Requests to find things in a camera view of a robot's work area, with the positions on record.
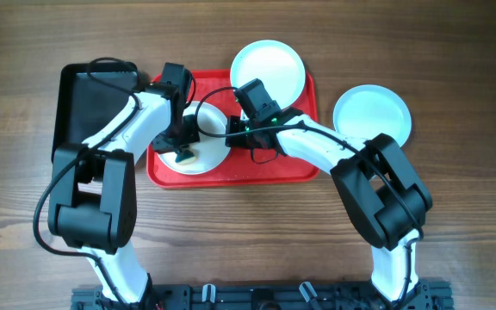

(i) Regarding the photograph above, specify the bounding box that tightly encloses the green and yellow sponge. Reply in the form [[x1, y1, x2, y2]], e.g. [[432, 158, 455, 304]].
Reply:
[[175, 149, 197, 165]]

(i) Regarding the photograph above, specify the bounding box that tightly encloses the light blue plate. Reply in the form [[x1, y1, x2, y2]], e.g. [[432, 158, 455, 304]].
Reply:
[[230, 40, 306, 109], [332, 84, 412, 146]]

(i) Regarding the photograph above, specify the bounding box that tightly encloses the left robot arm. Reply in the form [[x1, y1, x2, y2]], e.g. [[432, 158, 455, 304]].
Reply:
[[33, 63, 199, 309]]

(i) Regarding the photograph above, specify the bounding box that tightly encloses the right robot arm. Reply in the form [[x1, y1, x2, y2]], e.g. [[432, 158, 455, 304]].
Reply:
[[226, 79, 432, 309]]

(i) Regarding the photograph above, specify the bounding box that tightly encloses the black rectangular tray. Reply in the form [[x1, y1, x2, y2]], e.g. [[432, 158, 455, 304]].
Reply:
[[52, 62, 138, 151]]

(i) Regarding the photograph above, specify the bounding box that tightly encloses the light blue plate top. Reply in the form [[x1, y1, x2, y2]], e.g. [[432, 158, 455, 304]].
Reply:
[[230, 40, 306, 109]]

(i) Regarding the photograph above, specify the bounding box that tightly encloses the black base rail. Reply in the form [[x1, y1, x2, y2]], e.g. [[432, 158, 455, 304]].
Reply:
[[70, 280, 455, 310]]

